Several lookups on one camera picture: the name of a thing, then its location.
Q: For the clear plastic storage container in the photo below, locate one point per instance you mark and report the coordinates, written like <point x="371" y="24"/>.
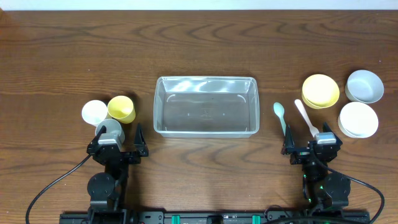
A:
<point x="206" y="107"/>

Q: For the white plastic bowl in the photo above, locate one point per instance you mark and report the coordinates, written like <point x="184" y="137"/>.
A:
<point x="358" y="120"/>

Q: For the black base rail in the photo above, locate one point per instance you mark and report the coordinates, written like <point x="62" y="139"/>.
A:
<point x="269" y="216"/>

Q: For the mint green plastic spoon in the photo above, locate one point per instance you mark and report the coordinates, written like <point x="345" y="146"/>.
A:
<point x="279" y="111"/>

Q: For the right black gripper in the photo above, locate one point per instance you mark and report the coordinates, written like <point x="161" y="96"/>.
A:
<point x="308" y="151"/>

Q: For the white plastic fork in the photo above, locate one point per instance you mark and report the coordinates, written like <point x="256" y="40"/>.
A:
<point x="303" y="112"/>

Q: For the yellow plastic cup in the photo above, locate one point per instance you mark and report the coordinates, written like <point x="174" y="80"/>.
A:
<point x="122" y="109"/>

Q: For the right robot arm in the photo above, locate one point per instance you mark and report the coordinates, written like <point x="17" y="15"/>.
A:
<point x="326" y="191"/>

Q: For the white plastic cup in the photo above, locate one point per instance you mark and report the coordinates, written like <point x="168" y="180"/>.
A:
<point x="94" y="112"/>

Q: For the grey plastic bowl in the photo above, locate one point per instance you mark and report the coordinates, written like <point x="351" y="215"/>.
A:
<point x="364" y="86"/>

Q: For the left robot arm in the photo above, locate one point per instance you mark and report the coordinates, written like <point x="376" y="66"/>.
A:
<point x="107" y="189"/>

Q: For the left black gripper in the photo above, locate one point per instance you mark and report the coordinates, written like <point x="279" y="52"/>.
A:
<point x="119" y="152"/>

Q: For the yellow plastic bowl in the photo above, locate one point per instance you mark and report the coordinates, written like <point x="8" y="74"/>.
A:
<point x="320" y="91"/>

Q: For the grey plastic cup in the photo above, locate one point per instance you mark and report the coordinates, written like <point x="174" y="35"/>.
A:
<point x="111" y="126"/>

